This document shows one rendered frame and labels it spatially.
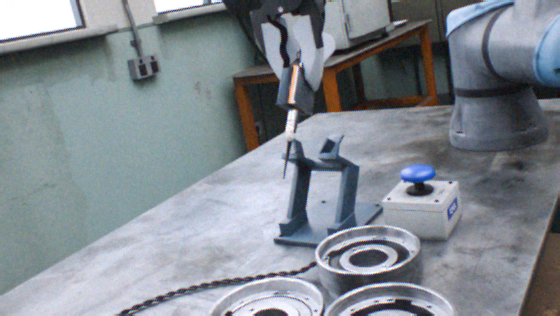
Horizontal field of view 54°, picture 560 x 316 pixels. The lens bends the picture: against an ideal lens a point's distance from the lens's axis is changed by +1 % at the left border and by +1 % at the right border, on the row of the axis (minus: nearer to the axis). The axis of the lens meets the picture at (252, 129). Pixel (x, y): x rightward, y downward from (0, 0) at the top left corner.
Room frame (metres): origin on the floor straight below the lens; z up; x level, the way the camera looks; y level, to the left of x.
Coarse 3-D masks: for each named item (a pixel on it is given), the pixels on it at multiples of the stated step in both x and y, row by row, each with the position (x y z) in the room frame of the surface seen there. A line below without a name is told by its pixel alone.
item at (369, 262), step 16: (336, 240) 0.55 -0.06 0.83; (352, 240) 0.56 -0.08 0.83; (400, 240) 0.53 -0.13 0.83; (416, 240) 0.50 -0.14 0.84; (320, 256) 0.53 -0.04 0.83; (352, 256) 0.52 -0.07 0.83; (368, 256) 0.53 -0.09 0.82; (384, 256) 0.52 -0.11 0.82; (416, 256) 0.47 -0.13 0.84; (320, 272) 0.50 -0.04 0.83; (336, 272) 0.47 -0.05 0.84; (352, 272) 0.47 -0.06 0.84; (368, 272) 0.46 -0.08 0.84; (384, 272) 0.46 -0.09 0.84; (400, 272) 0.46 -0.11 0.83; (416, 272) 0.47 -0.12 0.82; (336, 288) 0.48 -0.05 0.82; (352, 288) 0.47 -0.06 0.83
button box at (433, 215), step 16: (400, 192) 0.62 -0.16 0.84; (416, 192) 0.60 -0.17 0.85; (432, 192) 0.60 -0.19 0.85; (448, 192) 0.59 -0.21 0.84; (384, 208) 0.61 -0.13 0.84; (400, 208) 0.60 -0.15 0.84; (416, 208) 0.58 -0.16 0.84; (432, 208) 0.57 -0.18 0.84; (448, 208) 0.58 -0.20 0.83; (400, 224) 0.60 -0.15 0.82; (416, 224) 0.59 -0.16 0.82; (432, 224) 0.57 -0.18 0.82; (448, 224) 0.58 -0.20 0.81
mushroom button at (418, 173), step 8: (408, 168) 0.62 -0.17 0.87; (416, 168) 0.61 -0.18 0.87; (424, 168) 0.61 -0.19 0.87; (432, 168) 0.61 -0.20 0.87; (400, 176) 0.62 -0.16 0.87; (408, 176) 0.60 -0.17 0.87; (416, 176) 0.60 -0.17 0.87; (424, 176) 0.60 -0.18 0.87; (432, 176) 0.60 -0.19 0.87; (416, 184) 0.61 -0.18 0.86; (424, 184) 0.61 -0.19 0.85
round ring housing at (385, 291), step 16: (368, 288) 0.43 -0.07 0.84; (384, 288) 0.43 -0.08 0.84; (400, 288) 0.43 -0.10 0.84; (416, 288) 0.42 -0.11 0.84; (336, 304) 0.42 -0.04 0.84; (352, 304) 0.43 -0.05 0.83; (368, 304) 0.43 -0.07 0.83; (416, 304) 0.41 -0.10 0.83; (432, 304) 0.41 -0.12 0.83; (448, 304) 0.39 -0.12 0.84
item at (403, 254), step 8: (368, 240) 0.55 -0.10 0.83; (376, 240) 0.54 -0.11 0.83; (384, 240) 0.54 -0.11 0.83; (344, 248) 0.54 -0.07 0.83; (352, 248) 0.54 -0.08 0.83; (392, 248) 0.52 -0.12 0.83; (400, 248) 0.52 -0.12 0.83; (336, 256) 0.53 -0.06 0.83; (400, 256) 0.50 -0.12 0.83; (408, 256) 0.50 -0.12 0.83; (328, 264) 0.51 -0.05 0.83; (336, 264) 0.51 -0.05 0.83; (392, 264) 0.49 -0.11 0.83
